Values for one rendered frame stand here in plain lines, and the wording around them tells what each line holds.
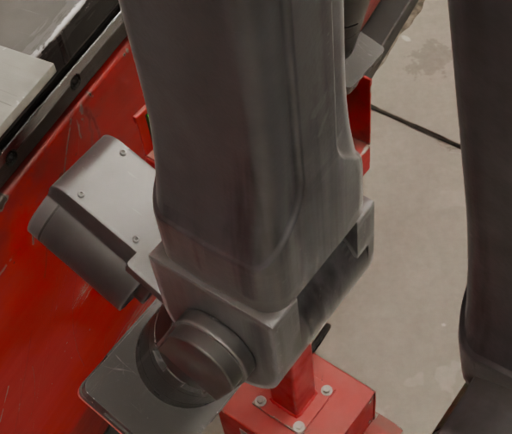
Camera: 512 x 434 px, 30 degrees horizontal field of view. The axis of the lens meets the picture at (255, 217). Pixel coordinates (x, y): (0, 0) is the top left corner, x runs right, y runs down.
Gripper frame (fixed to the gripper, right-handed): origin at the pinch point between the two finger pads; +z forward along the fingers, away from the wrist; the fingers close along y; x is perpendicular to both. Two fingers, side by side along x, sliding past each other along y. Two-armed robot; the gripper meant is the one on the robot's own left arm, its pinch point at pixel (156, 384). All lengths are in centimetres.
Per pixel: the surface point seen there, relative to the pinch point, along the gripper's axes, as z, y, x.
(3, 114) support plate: 11.2, -11.3, -22.9
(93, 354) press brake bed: 72, -16, -7
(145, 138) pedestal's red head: 29.9, -26.7, -16.5
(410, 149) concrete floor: 106, -100, 12
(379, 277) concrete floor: 100, -70, 22
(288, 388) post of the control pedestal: 78, -33, 18
